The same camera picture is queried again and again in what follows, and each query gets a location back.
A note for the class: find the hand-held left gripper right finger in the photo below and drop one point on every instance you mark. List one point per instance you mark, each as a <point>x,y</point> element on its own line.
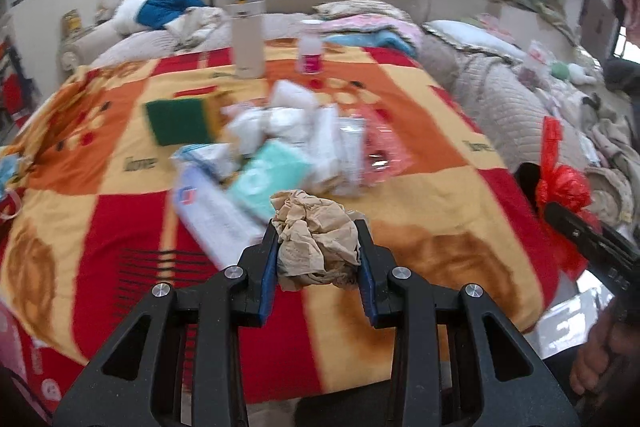
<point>367,287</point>

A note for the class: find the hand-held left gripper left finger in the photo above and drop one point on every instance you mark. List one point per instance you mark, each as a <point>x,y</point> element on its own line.
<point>268,277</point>

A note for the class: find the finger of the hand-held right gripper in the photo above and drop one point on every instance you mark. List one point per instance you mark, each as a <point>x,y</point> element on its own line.
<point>570,224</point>

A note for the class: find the red plastic bag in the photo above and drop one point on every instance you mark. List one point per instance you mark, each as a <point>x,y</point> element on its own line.
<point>565,182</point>

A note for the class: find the brown paper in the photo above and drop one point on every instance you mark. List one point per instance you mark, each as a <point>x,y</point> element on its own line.
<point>310,237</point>

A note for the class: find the person's right hand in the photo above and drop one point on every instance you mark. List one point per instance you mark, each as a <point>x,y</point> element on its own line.
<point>587,367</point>

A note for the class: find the white box blue print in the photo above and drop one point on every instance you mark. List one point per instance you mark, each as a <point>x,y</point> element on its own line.
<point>215,212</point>

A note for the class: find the beige crumpled clothes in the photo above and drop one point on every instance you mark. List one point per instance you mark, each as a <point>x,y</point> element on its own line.
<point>615,147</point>

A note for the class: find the teal tissue packet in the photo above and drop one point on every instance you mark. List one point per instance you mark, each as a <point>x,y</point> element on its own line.
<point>270,177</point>

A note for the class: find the blue white wrapper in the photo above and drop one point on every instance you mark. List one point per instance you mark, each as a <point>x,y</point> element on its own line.
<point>202,159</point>

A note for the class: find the grey quilted bedspread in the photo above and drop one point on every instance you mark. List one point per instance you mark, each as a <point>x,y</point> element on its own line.
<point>500,107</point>

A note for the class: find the white plastic packet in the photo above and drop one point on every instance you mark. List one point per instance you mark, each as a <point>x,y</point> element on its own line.
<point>337,152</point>

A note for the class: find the pink plastic bag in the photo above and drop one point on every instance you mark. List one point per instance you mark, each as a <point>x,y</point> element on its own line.
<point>387,147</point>

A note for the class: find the crumpled white tissue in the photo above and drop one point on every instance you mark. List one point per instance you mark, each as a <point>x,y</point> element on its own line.
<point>265,127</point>
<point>295,96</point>

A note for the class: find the green white plush toy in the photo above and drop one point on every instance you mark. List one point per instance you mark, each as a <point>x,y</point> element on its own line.
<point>570,73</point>

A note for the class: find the red orange printed blanket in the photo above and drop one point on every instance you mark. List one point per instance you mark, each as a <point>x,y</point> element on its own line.
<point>125,217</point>

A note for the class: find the green yellow sponge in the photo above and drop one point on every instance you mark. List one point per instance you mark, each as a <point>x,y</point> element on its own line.
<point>180,119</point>

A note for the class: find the white ruffled pillow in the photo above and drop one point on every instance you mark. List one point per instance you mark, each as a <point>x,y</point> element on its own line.
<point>475,39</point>

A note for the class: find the small white bottle pink label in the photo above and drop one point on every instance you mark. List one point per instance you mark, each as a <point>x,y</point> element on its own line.
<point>310,52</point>

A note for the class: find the white thermos bottle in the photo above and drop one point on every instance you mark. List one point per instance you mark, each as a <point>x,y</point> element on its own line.
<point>247,42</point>

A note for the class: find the light blue blanket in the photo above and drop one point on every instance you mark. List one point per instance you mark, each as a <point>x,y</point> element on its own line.
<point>380,44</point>

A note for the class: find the beige crumpled cloth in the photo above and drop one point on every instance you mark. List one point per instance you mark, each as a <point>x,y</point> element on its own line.
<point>195,27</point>

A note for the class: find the pink blanket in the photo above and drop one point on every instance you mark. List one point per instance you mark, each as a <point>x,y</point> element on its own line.
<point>360,24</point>

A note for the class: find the blue jacket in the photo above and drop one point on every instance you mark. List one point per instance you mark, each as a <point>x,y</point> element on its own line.
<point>170,4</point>

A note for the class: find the yellow jar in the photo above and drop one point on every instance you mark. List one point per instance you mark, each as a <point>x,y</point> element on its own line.
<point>71,24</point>

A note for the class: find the white cabinet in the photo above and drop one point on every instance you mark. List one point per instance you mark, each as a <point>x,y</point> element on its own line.
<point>45,12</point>

